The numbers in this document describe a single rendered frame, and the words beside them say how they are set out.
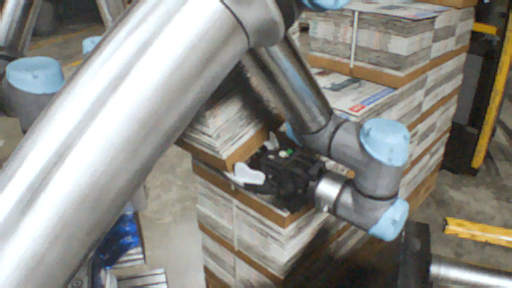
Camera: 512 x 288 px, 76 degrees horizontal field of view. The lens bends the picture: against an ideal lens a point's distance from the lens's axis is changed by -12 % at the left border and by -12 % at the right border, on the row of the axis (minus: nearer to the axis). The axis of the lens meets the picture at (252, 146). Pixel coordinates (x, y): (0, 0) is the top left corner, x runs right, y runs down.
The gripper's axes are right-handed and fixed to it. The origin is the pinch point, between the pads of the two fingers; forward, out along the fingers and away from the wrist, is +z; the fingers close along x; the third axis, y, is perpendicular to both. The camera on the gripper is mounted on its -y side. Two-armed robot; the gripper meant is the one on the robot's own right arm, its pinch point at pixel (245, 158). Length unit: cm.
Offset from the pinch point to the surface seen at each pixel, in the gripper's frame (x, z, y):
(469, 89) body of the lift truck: -175, -11, -85
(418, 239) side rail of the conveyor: -1.9, -38.3, -2.8
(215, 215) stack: 1.2, 21.9, -34.6
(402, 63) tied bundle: -65, -8, -10
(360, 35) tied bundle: -66, 8, -4
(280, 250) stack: 1.3, -4.8, -30.9
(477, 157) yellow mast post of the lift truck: -149, -29, -115
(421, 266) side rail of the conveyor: 3.7, -41.2, -1.1
